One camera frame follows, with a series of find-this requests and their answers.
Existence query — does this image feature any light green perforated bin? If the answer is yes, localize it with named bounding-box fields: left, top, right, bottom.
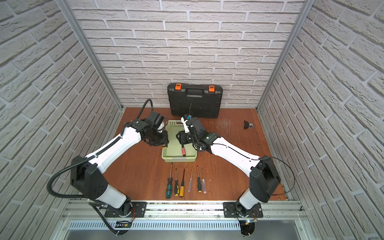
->
left=162, top=120, right=197, bottom=163

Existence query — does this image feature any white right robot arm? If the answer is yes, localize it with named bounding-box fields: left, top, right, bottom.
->
left=177, top=115, right=281, bottom=210

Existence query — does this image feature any orange handled black screwdriver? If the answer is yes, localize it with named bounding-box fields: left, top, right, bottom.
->
left=179, top=170, right=185, bottom=198

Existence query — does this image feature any black yellow grip screwdriver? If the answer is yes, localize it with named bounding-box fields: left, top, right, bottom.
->
left=197, top=166, right=202, bottom=193

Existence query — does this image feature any clear handled screwdriver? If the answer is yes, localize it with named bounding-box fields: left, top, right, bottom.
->
left=202, top=170, right=207, bottom=194

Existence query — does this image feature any black corrugated left cable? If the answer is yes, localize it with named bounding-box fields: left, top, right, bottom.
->
left=46, top=98, right=154, bottom=235

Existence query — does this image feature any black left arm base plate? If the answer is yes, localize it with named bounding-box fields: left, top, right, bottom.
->
left=104, top=201, right=147, bottom=218

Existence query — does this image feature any small black round object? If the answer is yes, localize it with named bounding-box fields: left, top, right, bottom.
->
left=244, top=121, right=254, bottom=129

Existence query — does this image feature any aluminium corner frame post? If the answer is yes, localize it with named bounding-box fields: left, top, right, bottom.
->
left=56, top=0, right=123, bottom=111

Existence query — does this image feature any small clear tester screwdriver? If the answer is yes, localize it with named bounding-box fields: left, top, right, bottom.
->
left=188, top=169, right=194, bottom=192

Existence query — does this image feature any green black screwdriver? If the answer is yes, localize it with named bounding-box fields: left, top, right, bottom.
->
left=166, top=164, right=173, bottom=199

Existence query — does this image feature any black plastic tool case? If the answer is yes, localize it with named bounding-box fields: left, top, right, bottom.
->
left=167, top=83, right=223, bottom=119

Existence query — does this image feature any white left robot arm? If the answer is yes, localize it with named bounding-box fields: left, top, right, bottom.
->
left=71, top=111, right=168, bottom=209

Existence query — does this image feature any aluminium front rail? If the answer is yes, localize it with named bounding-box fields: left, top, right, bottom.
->
left=62, top=200, right=307, bottom=231

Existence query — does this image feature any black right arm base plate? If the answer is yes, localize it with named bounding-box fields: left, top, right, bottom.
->
left=223, top=201, right=264, bottom=219

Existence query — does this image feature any thin black right cable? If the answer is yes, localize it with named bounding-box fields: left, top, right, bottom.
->
left=209, top=142, right=296, bottom=196

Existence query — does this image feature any black yellow small screwdriver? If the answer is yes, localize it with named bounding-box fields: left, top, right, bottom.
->
left=174, top=169, right=180, bottom=196

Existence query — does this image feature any pink handled screwdriver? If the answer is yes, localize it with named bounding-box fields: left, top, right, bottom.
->
left=181, top=144, right=186, bottom=157

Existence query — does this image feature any right aluminium corner post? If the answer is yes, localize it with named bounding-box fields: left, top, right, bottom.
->
left=256, top=0, right=315, bottom=111

